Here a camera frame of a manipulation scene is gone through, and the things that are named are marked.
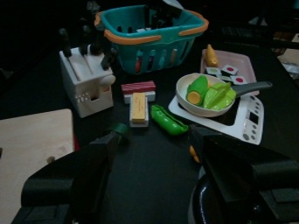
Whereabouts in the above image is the yellow egg nigiri sushi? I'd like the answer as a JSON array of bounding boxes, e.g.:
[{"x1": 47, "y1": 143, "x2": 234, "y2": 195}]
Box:
[{"x1": 128, "y1": 92, "x2": 150, "y2": 129}]

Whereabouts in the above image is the green avocado half toy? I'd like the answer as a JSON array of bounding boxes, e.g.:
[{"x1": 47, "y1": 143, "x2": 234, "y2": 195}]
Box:
[{"x1": 184, "y1": 74, "x2": 210, "y2": 106}]

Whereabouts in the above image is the white toy induction stove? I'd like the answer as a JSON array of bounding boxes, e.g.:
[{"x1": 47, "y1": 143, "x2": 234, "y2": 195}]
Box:
[{"x1": 166, "y1": 93, "x2": 265, "y2": 146}]

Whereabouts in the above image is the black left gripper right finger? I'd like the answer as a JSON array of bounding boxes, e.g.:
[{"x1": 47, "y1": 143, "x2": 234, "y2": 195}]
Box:
[{"x1": 188, "y1": 124, "x2": 299, "y2": 224}]

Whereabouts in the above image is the small green toy vegetable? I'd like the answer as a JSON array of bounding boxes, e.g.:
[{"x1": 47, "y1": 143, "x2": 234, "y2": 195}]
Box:
[{"x1": 109, "y1": 122, "x2": 130, "y2": 136}]

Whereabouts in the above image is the white knife block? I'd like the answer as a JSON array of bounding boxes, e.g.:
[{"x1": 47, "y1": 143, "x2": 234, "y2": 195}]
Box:
[{"x1": 58, "y1": 45, "x2": 117, "y2": 119}]

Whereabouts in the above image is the red toy in basket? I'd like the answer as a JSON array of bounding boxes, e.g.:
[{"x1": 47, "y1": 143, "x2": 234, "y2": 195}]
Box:
[{"x1": 134, "y1": 55, "x2": 142, "y2": 74}]

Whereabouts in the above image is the white sushi roll green centre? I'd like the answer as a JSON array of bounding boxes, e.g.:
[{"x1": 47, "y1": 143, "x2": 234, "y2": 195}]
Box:
[
  {"x1": 216, "y1": 73, "x2": 234, "y2": 83},
  {"x1": 205, "y1": 66, "x2": 222, "y2": 76}
]

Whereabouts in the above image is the black handled toy knife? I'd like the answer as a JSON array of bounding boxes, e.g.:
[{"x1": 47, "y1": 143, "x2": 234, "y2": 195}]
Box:
[
  {"x1": 57, "y1": 28, "x2": 73, "y2": 58},
  {"x1": 89, "y1": 34, "x2": 105, "y2": 55},
  {"x1": 98, "y1": 47, "x2": 117, "y2": 71},
  {"x1": 78, "y1": 24, "x2": 93, "y2": 56}
]

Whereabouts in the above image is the red striped nigiri sushi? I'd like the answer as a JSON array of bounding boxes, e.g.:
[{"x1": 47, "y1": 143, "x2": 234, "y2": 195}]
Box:
[{"x1": 120, "y1": 80, "x2": 157, "y2": 105}]

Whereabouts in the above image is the wooden cutting board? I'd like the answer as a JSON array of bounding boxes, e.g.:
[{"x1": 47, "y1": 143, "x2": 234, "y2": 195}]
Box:
[{"x1": 0, "y1": 108, "x2": 75, "y2": 224}]

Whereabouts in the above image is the white sushi roll red centre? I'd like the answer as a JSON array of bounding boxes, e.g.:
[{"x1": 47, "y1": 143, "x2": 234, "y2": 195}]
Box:
[
  {"x1": 220, "y1": 64, "x2": 238, "y2": 76},
  {"x1": 228, "y1": 74, "x2": 248, "y2": 87}
]

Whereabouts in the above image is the white pan with grey handle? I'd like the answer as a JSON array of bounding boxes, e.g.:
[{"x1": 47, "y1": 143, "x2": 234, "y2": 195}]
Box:
[{"x1": 174, "y1": 72, "x2": 273, "y2": 118}]

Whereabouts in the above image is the green pea pod toy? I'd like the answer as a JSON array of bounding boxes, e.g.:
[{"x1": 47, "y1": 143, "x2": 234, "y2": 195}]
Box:
[{"x1": 149, "y1": 104, "x2": 190, "y2": 137}]

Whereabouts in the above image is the orange toy in basket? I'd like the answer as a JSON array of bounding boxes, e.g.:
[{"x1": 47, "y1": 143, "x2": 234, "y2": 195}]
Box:
[{"x1": 169, "y1": 48, "x2": 178, "y2": 66}]

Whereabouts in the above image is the pink rectangular plate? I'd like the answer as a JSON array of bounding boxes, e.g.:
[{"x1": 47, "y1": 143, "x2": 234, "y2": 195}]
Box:
[{"x1": 200, "y1": 49, "x2": 260, "y2": 97}]

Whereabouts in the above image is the teal basket with orange handles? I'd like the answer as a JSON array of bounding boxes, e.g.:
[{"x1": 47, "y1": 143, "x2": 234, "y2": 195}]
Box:
[{"x1": 93, "y1": 4, "x2": 210, "y2": 75}]

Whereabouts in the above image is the black pot with white rim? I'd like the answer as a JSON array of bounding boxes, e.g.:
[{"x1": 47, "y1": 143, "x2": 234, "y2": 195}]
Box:
[{"x1": 186, "y1": 165, "x2": 242, "y2": 224}]

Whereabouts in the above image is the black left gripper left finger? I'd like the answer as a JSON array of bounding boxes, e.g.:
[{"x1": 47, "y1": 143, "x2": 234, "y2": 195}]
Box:
[{"x1": 10, "y1": 129, "x2": 122, "y2": 224}]

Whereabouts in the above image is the green lettuce leaf toy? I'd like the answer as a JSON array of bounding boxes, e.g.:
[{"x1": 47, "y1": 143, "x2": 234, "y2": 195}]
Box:
[{"x1": 201, "y1": 81, "x2": 238, "y2": 111}]

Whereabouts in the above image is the small orange toy piece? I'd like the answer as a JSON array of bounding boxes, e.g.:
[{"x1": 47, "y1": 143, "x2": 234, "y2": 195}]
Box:
[{"x1": 188, "y1": 144, "x2": 201, "y2": 165}]

